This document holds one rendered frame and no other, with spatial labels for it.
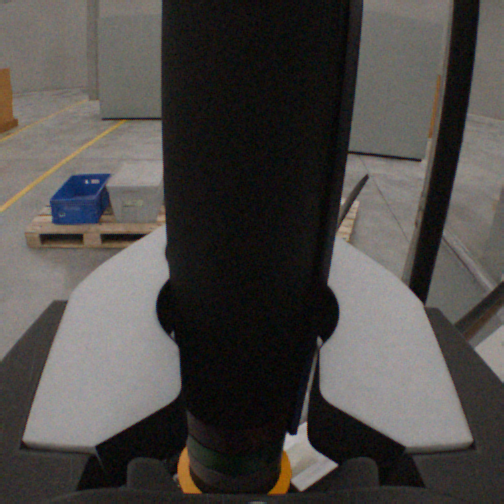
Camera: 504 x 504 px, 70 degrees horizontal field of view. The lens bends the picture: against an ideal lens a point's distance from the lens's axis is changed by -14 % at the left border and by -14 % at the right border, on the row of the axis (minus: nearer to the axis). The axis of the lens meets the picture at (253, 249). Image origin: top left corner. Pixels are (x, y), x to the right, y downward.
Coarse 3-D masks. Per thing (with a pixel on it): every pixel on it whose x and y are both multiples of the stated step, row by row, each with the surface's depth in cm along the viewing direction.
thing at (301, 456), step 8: (296, 448) 18; (304, 448) 18; (312, 448) 18; (288, 456) 17; (296, 456) 17; (304, 456) 17; (312, 456) 17; (296, 464) 17; (304, 464) 17; (312, 464) 17; (296, 472) 17
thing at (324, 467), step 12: (300, 432) 19; (288, 444) 18; (324, 456) 17; (312, 468) 17; (324, 468) 17; (336, 468) 17; (300, 480) 16; (312, 480) 16; (324, 480) 17; (288, 492) 17; (300, 492) 16
